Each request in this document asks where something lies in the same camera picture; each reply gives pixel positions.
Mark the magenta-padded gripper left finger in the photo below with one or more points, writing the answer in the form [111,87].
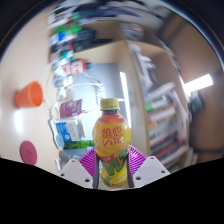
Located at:
[75,171]

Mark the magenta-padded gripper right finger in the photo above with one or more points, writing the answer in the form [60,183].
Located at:
[150,170]

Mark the yellow-labelled tea drink bottle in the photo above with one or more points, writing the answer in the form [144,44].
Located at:
[111,140]

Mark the grey shaker bottle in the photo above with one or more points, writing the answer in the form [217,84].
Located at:
[70,155]

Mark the green bottle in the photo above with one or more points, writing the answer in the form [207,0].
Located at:
[78,144]

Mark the blue and white carton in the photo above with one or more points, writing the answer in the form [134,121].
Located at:
[68,130]

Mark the flat round red coaster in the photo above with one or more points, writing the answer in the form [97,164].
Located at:
[28,152]

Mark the wooden shelf unit with books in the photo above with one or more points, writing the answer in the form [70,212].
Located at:
[163,113]

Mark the pink packet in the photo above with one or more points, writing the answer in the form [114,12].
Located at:
[71,108]

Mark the white under-shelf light bar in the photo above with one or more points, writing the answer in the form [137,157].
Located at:
[125,96]

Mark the orange plastic cup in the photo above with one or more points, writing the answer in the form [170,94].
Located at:
[28,95]

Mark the white ceiling light tube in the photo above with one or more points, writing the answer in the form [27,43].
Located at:
[198,84]

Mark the red and white canister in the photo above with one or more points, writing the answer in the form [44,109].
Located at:
[75,67]

